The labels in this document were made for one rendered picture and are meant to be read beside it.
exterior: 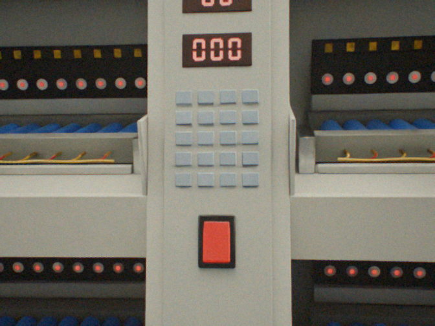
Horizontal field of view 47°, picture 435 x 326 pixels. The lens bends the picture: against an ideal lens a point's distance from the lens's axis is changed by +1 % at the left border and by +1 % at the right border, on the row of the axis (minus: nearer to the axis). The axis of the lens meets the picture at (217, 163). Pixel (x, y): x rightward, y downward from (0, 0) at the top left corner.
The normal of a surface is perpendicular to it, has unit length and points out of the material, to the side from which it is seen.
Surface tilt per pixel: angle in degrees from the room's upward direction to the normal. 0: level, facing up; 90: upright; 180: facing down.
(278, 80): 90
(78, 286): 108
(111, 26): 90
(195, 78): 90
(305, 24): 90
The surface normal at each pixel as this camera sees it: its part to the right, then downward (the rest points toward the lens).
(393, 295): -0.08, 0.26
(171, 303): -0.09, -0.06
